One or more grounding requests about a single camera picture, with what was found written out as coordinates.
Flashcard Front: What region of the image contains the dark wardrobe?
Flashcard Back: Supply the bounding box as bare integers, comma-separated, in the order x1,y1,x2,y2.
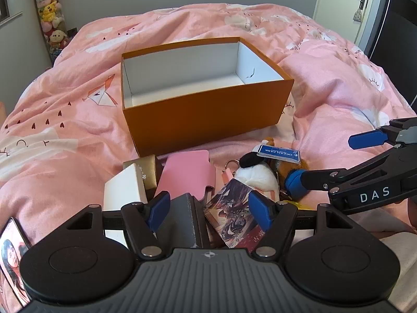
369,0,417,105

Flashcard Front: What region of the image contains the photo card with woman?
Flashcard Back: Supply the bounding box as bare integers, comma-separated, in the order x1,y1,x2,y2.
0,217,33,308

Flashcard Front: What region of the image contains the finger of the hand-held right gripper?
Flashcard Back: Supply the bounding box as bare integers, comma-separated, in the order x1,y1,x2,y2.
286,143,417,200
347,117,417,149

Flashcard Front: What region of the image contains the blue paper tag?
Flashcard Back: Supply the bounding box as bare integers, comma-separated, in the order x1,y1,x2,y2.
257,143,301,164

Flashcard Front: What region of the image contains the small patterned hanging pouch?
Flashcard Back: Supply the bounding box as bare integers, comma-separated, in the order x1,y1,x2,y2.
352,0,366,23

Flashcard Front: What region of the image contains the brown plush toy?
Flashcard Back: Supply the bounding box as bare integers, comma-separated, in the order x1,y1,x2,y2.
262,136,310,200

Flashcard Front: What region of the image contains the gold gift box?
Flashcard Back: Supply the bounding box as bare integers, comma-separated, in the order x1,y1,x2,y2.
123,155,164,191

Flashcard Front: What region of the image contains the tall tube of plush toys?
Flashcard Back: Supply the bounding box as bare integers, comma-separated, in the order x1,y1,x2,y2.
29,0,71,64

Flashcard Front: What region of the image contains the white gift box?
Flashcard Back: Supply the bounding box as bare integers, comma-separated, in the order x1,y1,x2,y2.
103,164,149,240

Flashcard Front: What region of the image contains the orange cardboard box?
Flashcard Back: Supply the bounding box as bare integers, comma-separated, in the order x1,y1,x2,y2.
120,37,295,159

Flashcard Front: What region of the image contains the white and black plush toy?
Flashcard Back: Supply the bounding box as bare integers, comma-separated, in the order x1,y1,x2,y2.
235,152,280,203

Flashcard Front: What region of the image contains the pink fabric pouch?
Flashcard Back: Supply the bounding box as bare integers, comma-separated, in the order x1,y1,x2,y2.
154,150,216,203

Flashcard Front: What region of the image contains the pink printed blanket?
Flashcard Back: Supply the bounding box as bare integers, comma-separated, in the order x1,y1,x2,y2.
0,2,417,313

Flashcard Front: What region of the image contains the white door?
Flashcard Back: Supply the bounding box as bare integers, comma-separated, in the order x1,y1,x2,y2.
314,0,380,48

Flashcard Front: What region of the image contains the illustrated card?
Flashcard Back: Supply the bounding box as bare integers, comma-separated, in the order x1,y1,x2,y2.
204,179,271,250

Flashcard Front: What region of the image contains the dark grey box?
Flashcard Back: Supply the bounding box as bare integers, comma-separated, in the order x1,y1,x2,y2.
156,193,212,250

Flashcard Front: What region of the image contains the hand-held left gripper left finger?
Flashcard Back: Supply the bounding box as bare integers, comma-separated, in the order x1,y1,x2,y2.
64,191,171,259

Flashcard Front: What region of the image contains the window frame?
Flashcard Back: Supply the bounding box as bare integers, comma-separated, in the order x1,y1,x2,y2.
0,0,11,24

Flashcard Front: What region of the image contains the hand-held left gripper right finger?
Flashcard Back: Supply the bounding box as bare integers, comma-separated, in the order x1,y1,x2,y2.
248,190,354,259

